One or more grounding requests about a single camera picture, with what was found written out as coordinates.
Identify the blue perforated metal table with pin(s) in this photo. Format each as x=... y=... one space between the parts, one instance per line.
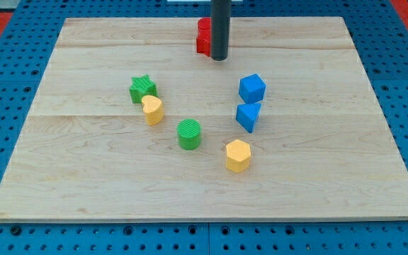
x=381 y=39

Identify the blue triangular prism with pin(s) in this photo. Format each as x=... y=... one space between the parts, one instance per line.
x=247 y=115

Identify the blue cube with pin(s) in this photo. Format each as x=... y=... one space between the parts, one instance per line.
x=252 y=88

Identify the red block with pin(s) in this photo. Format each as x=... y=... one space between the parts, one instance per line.
x=203 y=38

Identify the green cylinder block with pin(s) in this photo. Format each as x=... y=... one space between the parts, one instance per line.
x=189 y=134

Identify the light wooden board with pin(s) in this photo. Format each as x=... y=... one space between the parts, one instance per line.
x=321 y=149

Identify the yellow hexagon block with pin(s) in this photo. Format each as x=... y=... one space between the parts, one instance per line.
x=238 y=156

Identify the yellow heart block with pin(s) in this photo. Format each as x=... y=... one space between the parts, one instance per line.
x=153 y=109

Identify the green star block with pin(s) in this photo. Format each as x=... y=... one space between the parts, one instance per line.
x=142 y=86

